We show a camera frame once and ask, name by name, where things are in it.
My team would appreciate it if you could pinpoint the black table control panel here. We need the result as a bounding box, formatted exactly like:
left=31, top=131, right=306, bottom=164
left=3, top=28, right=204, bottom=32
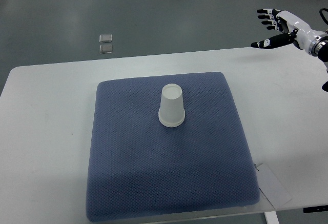
left=303, top=205, right=328, bottom=213

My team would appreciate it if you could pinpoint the white table leg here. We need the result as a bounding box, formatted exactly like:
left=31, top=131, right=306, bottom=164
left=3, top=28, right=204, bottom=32
left=264, top=211, right=279, bottom=224

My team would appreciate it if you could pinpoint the white paper cup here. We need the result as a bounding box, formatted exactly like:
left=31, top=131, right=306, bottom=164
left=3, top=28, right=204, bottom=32
left=158, top=111, right=185, bottom=128
left=159, top=84, right=185, bottom=115

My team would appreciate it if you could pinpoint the white paper tag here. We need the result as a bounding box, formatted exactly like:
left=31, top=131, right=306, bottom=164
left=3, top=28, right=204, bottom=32
left=255, top=164, right=292, bottom=209

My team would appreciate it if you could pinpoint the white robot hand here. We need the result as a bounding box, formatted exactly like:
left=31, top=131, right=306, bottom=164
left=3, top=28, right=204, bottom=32
left=251, top=8, right=322, bottom=50

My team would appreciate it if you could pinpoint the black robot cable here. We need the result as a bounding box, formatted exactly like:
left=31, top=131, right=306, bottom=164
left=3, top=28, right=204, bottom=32
left=319, top=8, right=328, bottom=27

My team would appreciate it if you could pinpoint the upper metal floor plate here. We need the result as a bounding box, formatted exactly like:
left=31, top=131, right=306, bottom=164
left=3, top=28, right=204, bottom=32
left=99, top=33, right=112, bottom=43

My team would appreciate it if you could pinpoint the blue textured cushion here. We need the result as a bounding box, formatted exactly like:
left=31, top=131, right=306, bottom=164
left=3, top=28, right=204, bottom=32
left=86, top=72, right=260, bottom=222

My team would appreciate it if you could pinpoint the white paper cup on cushion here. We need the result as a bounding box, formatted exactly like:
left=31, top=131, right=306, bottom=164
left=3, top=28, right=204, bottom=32
left=158, top=111, right=185, bottom=128

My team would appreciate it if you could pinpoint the metal floor plate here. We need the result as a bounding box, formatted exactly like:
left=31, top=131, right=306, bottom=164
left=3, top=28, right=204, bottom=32
left=99, top=33, right=112, bottom=43
left=99, top=44, right=113, bottom=54

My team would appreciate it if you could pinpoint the lower metal floor plate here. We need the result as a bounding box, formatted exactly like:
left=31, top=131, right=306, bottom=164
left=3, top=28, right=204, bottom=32
left=99, top=44, right=113, bottom=54

